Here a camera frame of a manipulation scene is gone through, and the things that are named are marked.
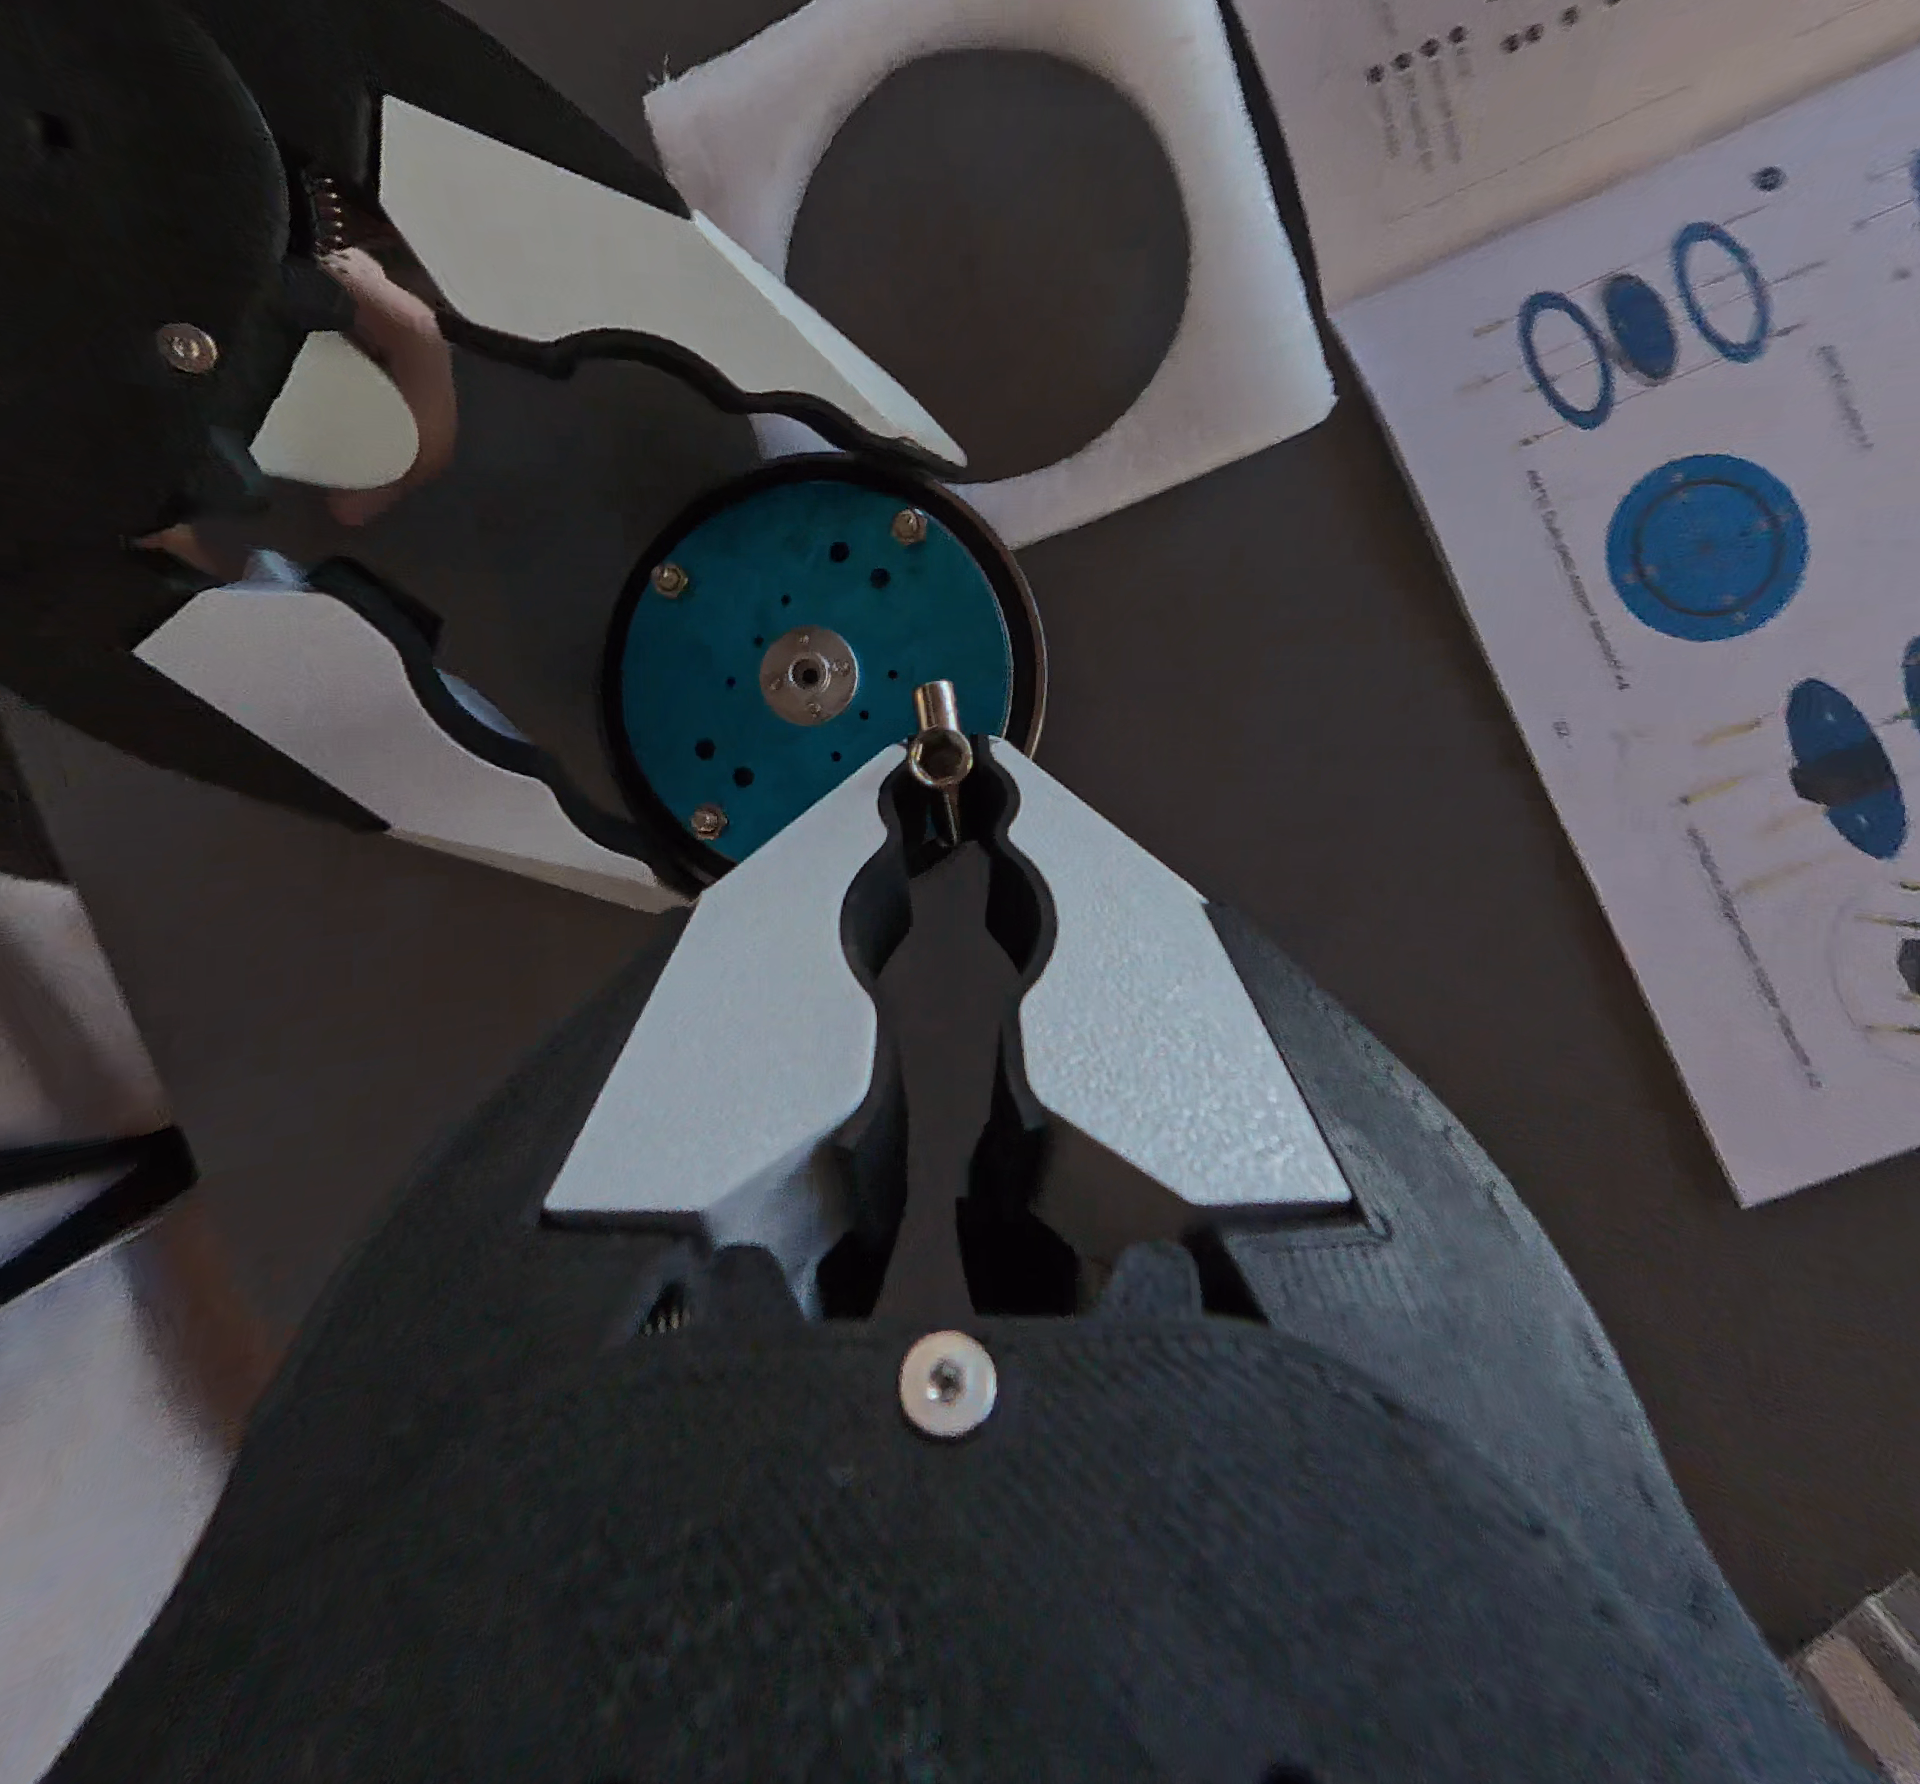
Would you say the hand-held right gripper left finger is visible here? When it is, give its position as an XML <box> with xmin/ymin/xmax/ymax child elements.
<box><xmin>538</xmin><ymin>760</ymin><xmax>913</xmax><ymax>1284</ymax></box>

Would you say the instruction sheet with blue drawings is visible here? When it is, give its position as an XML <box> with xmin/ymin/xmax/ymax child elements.
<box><xmin>1333</xmin><ymin>44</ymin><xmax>1920</xmax><ymax>1208</ymax></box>

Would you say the instruction sheet with circuit board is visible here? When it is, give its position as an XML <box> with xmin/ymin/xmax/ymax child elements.
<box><xmin>1176</xmin><ymin>0</ymin><xmax>1920</xmax><ymax>312</ymax></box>

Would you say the white foam sheet with hole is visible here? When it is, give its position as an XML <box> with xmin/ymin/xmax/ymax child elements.
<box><xmin>642</xmin><ymin>0</ymin><xmax>1341</xmax><ymax>548</ymax></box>

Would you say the black lanyard strap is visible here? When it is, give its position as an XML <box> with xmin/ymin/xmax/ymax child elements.
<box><xmin>0</xmin><ymin>1127</ymin><xmax>199</xmax><ymax>1310</ymax></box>

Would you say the metal cross socket wrench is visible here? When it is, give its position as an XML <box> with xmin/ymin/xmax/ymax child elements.
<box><xmin>904</xmin><ymin>677</ymin><xmax>977</xmax><ymax>849</ymax></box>

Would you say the person's white t-shirt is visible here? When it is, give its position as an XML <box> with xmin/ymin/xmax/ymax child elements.
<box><xmin>0</xmin><ymin>872</ymin><xmax>286</xmax><ymax>1784</ymax></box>

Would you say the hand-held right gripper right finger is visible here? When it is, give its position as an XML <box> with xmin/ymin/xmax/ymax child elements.
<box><xmin>982</xmin><ymin>733</ymin><xmax>1354</xmax><ymax>1213</ymax></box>

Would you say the person's left hand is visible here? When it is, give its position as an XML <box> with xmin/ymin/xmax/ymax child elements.
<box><xmin>319</xmin><ymin>260</ymin><xmax>464</xmax><ymax>531</ymax></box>

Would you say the blue disc with black rim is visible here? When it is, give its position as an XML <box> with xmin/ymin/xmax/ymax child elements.
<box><xmin>603</xmin><ymin>453</ymin><xmax>1049</xmax><ymax>875</ymax></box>

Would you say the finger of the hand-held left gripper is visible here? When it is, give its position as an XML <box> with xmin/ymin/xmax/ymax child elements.
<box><xmin>374</xmin><ymin>92</ymin><xmax>972</xmax><ymax>484</ymax></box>
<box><xmin>132</xmin><ymin>552</ymin><xmax>710</xmax><ymax>914</ymax></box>

